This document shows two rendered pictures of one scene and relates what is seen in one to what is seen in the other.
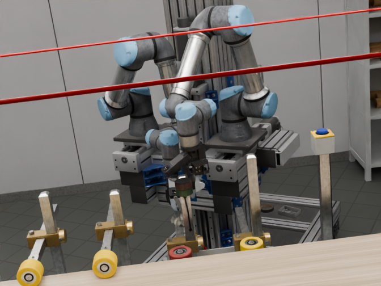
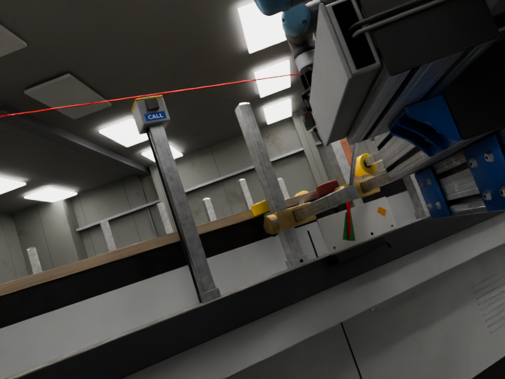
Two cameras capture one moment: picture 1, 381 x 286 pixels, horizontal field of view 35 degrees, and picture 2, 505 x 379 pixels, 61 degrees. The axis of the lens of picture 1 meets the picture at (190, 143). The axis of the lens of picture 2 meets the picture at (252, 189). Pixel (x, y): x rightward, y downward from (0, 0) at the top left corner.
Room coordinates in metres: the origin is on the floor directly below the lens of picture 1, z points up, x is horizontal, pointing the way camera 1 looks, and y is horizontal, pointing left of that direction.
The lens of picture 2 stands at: (3.02, -0.78, 0.78)
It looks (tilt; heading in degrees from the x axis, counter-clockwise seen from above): 8 degrees up; 154
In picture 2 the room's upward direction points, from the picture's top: 19 degrees counter-clockwise
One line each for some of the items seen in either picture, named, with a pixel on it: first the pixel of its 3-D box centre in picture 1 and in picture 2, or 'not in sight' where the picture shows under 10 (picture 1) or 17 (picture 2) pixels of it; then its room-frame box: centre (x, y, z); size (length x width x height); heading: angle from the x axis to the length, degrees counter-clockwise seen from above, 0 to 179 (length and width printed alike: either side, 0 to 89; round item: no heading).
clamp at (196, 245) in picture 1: (185, 245); (355, 190); (1.99, 0.07, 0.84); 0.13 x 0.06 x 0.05; 90
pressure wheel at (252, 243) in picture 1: (252, 255); (268, 218); (1.85, -0.17, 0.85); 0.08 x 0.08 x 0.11
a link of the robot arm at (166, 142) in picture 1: (169, 144); not in sight; (2.34, 0.09, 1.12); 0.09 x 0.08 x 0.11; 31
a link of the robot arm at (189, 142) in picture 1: (189, 139); (310, 62); (2.08, 0.00, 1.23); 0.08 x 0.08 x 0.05
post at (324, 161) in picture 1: (326, 207); (180, 211); (2.00, -0.47, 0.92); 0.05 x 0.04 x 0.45; 90
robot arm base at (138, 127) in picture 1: (142, 121); not in sight; (2.83, 0.22, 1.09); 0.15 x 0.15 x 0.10
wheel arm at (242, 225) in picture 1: (245, 235); (303, 213); (2.04, -0.17, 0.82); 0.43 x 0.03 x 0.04; 0
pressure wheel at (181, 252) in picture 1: (181, 264); (332, 198); (1.84, 0.08, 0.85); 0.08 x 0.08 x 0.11
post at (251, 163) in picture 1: (255, 214); (269, 183); (2.00, -0.21, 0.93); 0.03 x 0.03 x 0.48; 0
